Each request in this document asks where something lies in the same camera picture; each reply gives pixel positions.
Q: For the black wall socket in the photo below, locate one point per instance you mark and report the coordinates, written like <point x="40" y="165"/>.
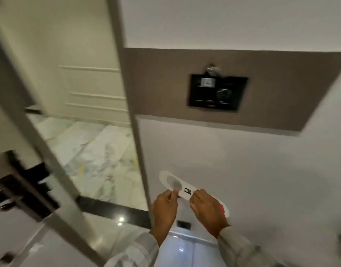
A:
<point x="184" y="224"/>

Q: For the person's right hand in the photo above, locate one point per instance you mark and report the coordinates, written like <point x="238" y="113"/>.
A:
<point x="210" y="214"/>

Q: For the person's right fingers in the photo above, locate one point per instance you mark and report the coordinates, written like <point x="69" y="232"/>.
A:
<point x="197" y="196"/>

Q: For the grey door frame post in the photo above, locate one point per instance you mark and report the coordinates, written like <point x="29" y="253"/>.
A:
<point x="128" y="102"/>

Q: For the brown wall panel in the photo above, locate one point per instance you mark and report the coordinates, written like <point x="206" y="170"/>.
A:
<point x="223" y="88"/>

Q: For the person's left forearm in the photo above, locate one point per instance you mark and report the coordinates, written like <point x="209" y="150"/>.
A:
<point x="137" y="251"/>

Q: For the white door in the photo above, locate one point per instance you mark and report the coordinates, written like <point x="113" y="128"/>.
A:
<point x="26" y="152"/>

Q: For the silver knob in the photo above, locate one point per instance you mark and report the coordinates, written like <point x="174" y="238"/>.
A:
<point x="213" y="70"/>

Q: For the person's right forearm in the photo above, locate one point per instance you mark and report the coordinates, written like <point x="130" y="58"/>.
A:
<point x="242" y="248"/>

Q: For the person's left hand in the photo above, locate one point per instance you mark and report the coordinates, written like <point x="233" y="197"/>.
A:
<point x="162" y="211"/>

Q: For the person's left thumb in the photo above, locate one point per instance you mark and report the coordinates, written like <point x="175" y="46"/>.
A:
<point x="175" y="194"/>

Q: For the white door hanger card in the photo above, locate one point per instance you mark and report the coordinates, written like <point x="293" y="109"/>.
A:
<point x="184" y="189"/>

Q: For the black wall control panel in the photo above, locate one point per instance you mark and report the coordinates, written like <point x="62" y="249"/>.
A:
<point x="217" y="91"/>

